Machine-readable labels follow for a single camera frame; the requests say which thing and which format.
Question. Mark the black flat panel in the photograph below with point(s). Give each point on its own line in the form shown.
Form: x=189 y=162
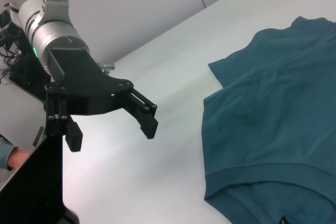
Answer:
x=34 y=187

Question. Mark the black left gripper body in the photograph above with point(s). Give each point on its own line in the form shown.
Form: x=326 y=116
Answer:
x=86 y=85

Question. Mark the teal shirt with FREE print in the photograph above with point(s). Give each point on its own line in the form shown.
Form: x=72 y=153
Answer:
x=275 y=103

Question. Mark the grey sleeved person forearm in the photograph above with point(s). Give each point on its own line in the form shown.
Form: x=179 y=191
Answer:
x=5 y=153

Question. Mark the silver table edge clamp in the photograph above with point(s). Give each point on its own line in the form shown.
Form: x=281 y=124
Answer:
x=106 y=67

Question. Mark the dark flat bar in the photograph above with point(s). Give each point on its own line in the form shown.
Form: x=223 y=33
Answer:
x=38 y=136

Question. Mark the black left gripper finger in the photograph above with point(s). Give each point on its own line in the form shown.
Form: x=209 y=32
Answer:
x=144 y=119
x=73 y=137

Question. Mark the bare person hand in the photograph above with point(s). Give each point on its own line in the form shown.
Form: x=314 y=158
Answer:
x=18 y=157

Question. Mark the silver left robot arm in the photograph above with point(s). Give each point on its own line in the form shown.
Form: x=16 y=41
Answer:
x=52 y=37

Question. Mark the silver left camera mount bracket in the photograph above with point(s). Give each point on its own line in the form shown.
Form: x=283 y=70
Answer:
x=59 y=6

